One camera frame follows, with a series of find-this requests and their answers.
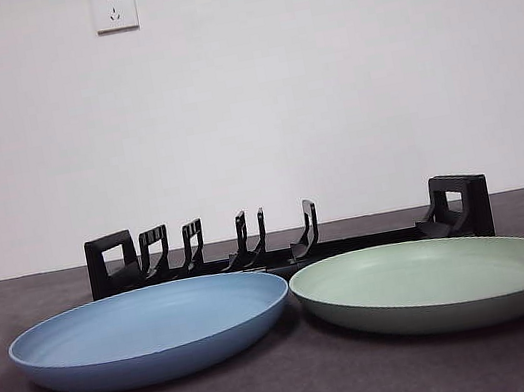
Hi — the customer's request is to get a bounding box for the white wall socket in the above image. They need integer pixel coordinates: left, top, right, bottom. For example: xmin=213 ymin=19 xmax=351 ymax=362
xmin=90 ymin=0 xmax=142 ymax=36

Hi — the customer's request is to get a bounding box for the black plastic plate rack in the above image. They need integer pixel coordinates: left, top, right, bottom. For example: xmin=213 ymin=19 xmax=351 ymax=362
xmin=81 ymin=165 xmax=498 ymax=312

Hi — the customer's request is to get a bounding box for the green round plate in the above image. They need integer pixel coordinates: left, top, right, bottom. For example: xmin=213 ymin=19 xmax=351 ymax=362
xmin=284 ymin=219 xmax=524 ymax=359

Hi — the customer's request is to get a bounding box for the blue round plate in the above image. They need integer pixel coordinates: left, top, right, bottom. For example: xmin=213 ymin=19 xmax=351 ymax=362
xmin=0 ymin=260 xmax=303 ymax=392

